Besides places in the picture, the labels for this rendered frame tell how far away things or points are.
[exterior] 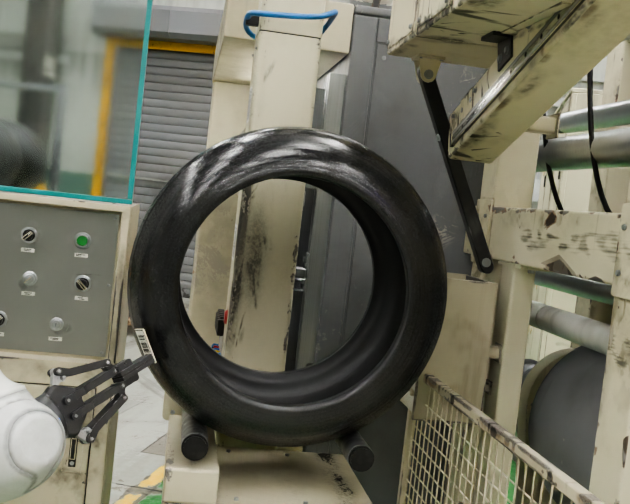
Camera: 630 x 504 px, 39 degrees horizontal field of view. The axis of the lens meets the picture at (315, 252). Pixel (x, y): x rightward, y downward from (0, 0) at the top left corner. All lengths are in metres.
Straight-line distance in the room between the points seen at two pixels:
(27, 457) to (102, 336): 1.07
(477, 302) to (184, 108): 9.44
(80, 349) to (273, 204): 0.62
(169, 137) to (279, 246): 9.36
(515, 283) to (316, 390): 0.47
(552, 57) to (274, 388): 0.82
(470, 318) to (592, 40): 0.69
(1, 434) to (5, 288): 1.09
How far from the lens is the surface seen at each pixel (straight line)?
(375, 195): 1.48
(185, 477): 1.50
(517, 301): 1.89
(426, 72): 1.80
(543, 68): 1.45
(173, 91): 11.19
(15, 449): 1.08
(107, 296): 2.12
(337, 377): 1.77
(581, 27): 1.34
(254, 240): 1.81
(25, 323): 2.15
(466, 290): 1.83
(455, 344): 1.84
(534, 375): 2.22
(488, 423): 1.48
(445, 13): 1.46
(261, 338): 1.83
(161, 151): 11.16
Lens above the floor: 1.32
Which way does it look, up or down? 3 degrees down
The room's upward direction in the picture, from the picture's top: 6 degrees clockwise
